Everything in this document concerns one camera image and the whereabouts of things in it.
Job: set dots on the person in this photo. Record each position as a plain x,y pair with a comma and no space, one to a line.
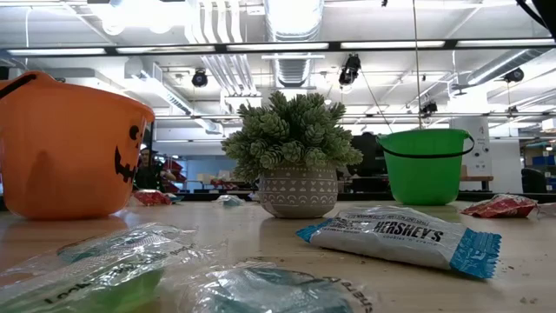
150,171

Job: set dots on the wooden desk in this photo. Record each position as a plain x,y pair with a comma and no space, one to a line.
478,178

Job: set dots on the faux succulent in patterned pot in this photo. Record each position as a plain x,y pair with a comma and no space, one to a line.
291,130

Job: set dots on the white pillar with signs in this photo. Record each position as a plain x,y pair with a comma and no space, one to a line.
480,130

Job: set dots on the orange pumpkin face bucket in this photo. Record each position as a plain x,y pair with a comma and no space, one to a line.
65,152

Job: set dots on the black ceiling spotlight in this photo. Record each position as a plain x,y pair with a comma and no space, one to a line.
514,75
429,108
200,78
349,69

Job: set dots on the silver ribbed air duct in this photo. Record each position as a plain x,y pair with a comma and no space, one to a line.
293,71

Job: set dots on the white boxy air duct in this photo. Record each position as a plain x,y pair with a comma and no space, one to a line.
174,100

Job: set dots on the blue storage bins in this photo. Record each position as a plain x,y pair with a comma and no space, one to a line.
545,160

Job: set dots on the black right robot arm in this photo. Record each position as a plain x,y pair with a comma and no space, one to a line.
548,11

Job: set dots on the green plastic bucket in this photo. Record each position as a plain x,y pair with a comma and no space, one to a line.
423,178

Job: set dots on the red storage bins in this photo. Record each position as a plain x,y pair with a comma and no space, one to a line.
179,167

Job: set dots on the white ceiling pipes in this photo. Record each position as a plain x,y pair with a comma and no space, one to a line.
226,65

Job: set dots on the white blue Hershey's bar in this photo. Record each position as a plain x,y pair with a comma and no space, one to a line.
176,198
391,241
254,197

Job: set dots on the black bar with light strips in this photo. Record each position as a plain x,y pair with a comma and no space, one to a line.
243,47

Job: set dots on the red Skittles candy pack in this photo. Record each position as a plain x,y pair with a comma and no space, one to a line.
152,198
499,206

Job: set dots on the black office chair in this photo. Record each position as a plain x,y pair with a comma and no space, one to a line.
532,180

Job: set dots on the black monitor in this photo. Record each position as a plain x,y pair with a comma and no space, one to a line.
369,150

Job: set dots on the green wrapped hard candy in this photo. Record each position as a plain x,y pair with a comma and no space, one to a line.
108,294

